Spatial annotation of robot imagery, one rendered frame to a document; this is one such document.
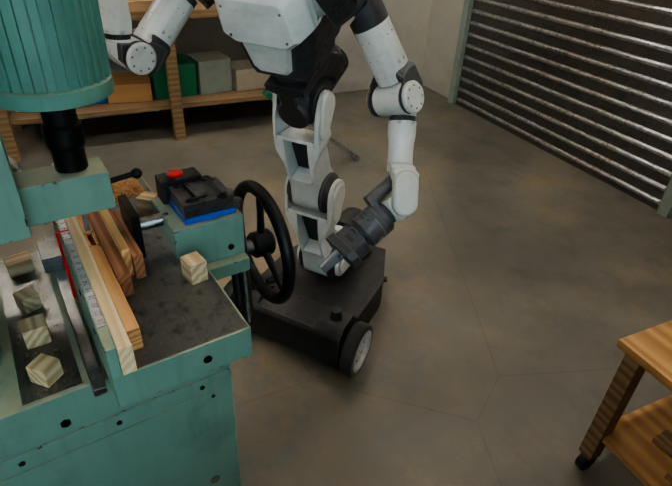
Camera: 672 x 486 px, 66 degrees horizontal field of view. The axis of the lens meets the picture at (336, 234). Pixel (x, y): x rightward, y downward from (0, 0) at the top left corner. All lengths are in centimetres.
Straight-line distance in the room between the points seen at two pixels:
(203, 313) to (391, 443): 108
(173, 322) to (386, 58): 77
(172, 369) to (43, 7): 52
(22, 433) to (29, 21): 60
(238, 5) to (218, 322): 78
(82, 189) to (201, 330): 31
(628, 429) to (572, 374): 42
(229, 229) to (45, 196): 31
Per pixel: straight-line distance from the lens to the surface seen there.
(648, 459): 183
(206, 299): 90
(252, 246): 116
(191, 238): 99
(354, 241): 128
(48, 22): 83
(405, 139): 132
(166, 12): 145
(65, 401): 96
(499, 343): 224
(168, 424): 108
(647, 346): 161
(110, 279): 91
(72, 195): 96
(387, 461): 178
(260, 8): 131
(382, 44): 128
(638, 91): 363
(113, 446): 107
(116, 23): 141
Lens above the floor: 147
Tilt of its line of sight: 33 degrees down
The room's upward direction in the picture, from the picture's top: 3 degrees clockwise
